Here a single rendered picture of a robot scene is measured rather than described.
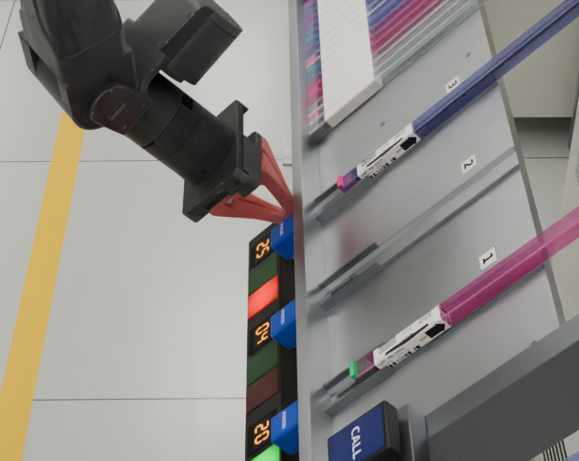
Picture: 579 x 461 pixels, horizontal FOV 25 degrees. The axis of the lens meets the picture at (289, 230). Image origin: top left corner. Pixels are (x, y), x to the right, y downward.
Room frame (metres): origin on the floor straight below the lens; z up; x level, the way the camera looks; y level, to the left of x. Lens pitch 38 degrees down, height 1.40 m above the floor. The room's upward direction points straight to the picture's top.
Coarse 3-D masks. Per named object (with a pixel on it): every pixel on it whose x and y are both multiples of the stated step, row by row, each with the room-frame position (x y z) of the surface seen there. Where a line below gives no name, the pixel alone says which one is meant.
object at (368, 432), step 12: (360, 420) 0.57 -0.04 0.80; (372, 420) 0.57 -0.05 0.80; (348, 432) 0.57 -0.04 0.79; (360, 432) 0.56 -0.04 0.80; (372, 432) 0.56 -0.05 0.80; (336, 444) 0.57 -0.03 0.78; (348, 444) 0.56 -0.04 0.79; (360, 444) 0.55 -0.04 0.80; (372, 444) 0.55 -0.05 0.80; (384, 444) 0.54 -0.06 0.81; (336, 456) 0.56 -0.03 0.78; (348, 456) 0.55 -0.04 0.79; (360, 456) 0.54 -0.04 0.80
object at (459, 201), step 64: (448, 64) 0.95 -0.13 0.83; (384, 128) 0.93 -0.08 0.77; (448, 128) 0.87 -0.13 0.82; (512, 128) 0.82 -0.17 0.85; (320, 192) 0.91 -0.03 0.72; (384, 192) 0.85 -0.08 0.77; (448, 192) 0.79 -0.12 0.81; (512, 192) 0.74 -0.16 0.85; (384, 256) 0.77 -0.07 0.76; (448, 256) 0.73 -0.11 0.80; (384, 320) 0.71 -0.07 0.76; (512, 320) 0.63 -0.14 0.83; (384, 384) 0.65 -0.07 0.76; (448, 384) 0.61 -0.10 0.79
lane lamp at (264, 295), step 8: (272, 280) 0.86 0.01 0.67; (264, 288) 0.86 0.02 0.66; (272, 288) 0.85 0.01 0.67; (256, 296) 0.86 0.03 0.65; (264, 296) 0.85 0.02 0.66; (272, 296) 0.84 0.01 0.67; (248, 304) 0.85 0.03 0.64; (256, 304) 0.85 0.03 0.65; (264, 304) 0.84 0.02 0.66; (248, 312) 0.84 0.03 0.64; (256, 312) 0.84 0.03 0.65
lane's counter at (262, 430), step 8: (264, 416) 0.71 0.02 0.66; (272, 416) 0.70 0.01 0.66; (256, 424) 0.71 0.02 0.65; (264, 424) 0.70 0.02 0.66; (248, 432) 0.70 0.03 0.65; (256, 432) 0.70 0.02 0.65; (264, 432) 0.69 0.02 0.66; (248, 440) 0.70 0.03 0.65; (256, 440) 0.69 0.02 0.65; (264, 440) 0.68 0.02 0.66; (248, 448) 0.69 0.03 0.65; (256, 448) 0.68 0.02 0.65; (248, 456) 0.68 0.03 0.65
